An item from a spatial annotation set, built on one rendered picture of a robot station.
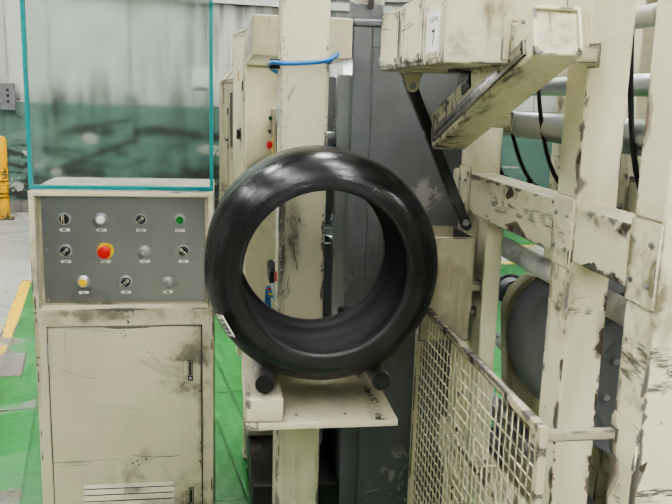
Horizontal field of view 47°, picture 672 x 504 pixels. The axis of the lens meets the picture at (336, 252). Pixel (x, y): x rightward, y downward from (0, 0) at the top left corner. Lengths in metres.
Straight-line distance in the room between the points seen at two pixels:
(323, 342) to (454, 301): 0.39
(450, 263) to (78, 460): 1.36
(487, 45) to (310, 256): 0.86
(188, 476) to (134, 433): 0.23
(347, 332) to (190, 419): 0.75
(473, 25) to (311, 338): 0.96
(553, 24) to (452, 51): 0.19
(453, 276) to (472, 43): 0.82
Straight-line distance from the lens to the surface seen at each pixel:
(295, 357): 1.83
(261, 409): 1.88
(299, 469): 2.37
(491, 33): 1.57
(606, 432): 1.55
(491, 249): 2.21
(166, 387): 2.59
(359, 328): 2.10
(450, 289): 2.19
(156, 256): 2.53
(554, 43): 1.51
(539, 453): 1.49
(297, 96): 2.11
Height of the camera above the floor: 1.57
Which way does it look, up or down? 11 degrees down
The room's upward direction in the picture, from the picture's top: 2 degrees clockwise
